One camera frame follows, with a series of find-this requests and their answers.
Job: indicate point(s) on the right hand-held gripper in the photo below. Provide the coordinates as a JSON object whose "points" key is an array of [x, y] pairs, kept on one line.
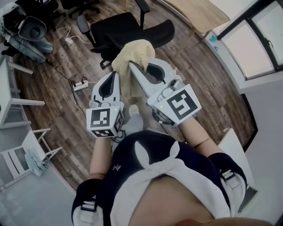
{"points": [[181, 103]]}

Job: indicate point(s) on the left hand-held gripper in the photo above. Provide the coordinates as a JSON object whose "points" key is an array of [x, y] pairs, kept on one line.
{"points": [[99, 119]]}

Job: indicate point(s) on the yellow checked clothes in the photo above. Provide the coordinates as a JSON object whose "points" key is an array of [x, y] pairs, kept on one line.
{"points": [[132, 50]]}

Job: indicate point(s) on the black swivel chair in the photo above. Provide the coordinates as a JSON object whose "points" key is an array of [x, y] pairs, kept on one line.
{"points": [[119, 28]]}

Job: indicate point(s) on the person's left forearm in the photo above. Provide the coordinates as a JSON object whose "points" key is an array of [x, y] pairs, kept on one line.
{"points": [[99, 154]]}

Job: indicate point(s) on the person's right forearm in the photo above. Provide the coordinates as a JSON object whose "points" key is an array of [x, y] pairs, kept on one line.
{"points": [[199, 136]]}

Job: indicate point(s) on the black office chair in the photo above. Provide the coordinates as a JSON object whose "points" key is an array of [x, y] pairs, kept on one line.
{"points": [[81, 5], [44, 8]]}

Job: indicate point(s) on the white slatted chair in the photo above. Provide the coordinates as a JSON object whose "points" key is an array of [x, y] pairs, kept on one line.
{"points": [[31, 141]]}

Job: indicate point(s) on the white power strip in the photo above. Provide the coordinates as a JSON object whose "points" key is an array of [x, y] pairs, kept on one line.
{"points": [[80, 85]]}

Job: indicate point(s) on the person's white shoe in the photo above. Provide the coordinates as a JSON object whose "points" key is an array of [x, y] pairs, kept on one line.
{"points": [[133, 109]]}

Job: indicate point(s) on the white power adapter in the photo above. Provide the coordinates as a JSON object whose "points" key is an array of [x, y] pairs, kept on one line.
{"points": [[69, 40]]}

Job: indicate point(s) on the person's navy white shirt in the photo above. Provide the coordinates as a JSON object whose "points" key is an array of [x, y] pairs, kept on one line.
{"points": [[154, 150]]}

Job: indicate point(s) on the light wooden table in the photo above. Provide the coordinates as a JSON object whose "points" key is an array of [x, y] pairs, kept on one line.
{"points": [[199, 13]]}

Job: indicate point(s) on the black framed window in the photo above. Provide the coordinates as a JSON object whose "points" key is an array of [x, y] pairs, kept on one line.
{"points": [[249, 48]]}

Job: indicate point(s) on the white table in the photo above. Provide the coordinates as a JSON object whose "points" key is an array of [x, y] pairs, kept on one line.
{"points": [[4, 83]]}

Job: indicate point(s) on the black framed panel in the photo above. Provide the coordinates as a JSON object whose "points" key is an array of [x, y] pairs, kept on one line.
{"points": [[251, 123]]}

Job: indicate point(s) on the person's face and neck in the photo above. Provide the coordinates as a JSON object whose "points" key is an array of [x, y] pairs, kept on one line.
{"points": [[177, 198]]}

